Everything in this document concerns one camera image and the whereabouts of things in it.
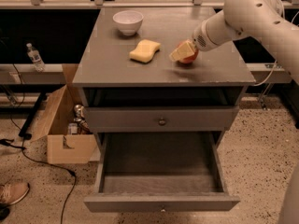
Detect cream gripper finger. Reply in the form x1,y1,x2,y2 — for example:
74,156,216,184
169,40,197,62

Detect red apple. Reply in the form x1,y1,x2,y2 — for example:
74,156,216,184
178,41,199,63

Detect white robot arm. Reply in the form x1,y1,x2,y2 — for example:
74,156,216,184
192,0,299,224

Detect closed grey upper drawer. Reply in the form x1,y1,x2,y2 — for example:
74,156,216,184
83,106,239,133

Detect grey drawer cabinet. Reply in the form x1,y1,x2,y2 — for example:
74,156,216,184
72,7,256,214

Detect open grey lower drawer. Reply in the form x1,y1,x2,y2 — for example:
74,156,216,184
84,132,240,212

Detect yellow sponge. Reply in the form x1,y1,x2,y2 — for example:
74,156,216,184
129,39,161,63

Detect white bowl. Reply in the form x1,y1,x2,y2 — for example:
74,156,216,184
113,10,144,35

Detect items inside cardboard box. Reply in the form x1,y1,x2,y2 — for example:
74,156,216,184
67,105,91,134

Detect cardboard box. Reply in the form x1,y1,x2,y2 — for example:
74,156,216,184
32,64,100,164

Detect plastic water bottle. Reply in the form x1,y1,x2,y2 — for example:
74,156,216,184
26,43,45,72

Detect tan sneaker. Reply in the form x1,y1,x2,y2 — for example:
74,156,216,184
0,183,30,206

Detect white hanging cable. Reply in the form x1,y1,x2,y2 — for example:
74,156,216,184
251,59,278,88

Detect black floor cable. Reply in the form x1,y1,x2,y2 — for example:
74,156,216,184
0,138,78,224

